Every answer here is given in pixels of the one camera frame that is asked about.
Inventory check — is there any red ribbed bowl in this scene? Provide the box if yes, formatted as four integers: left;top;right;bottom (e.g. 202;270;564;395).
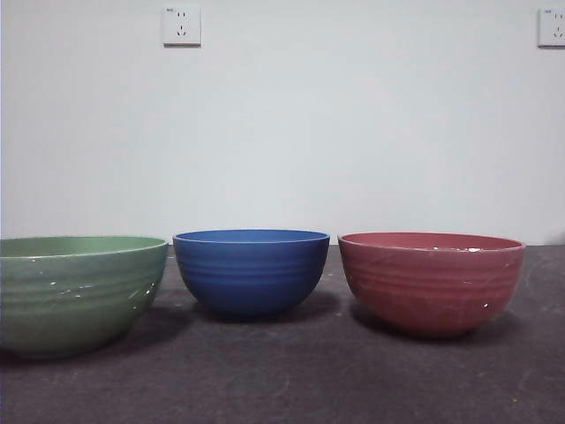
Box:
336;231;527;341

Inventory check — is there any green ribbed bowl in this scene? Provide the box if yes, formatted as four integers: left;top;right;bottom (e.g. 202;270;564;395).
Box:
0;235;170;360

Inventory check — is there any blue ribbed bowl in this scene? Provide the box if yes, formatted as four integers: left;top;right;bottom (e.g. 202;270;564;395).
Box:
171;228;332;321

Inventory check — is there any white wall socket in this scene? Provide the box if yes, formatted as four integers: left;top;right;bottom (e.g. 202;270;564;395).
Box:
537;7;565;49
162;5;202;48

